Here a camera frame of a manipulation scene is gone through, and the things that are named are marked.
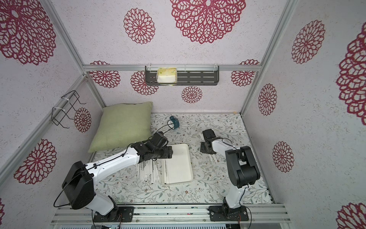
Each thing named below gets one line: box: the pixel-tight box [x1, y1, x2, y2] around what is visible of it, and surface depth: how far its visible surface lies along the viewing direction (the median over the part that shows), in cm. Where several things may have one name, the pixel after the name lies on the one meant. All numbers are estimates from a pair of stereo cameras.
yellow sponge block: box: [156, 67, 178, 86], surface depth 92 cm
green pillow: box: [88, 101, 154, 154], surface depth 95 cm
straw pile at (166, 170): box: [162, 158, 171, 185], surface depth 90 cm
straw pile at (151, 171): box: [148, 160, 155, 184], surface depth 89 cm
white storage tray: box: [167, 143, 194, 185], surface depth 91 cm
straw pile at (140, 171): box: [137, 161, 144, 180], surface depth 89 cm
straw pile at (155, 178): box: [152, 160, 160, 184], surface depth 89 cm
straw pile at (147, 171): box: [144, 160, 151, 183], surface depth 89 cm
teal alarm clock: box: [167, 115, 180, 130], surface depth 108 cm
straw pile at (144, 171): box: [141, 161, 148, 182], surface depth 89 cm
